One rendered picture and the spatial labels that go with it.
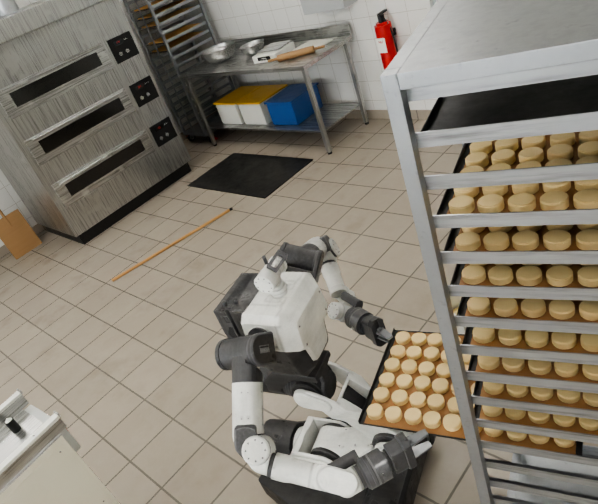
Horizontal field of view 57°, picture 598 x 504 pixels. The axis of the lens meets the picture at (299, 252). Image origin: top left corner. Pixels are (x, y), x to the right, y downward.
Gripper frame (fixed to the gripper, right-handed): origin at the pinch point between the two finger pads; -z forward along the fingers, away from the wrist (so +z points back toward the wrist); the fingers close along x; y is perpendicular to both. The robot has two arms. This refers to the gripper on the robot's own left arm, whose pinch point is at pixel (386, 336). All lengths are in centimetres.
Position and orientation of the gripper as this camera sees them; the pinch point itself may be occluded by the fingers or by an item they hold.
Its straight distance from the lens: 197.1
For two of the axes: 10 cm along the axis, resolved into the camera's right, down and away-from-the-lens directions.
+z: -5.5, -3.0, 7.8
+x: -3.1, -8.0, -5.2
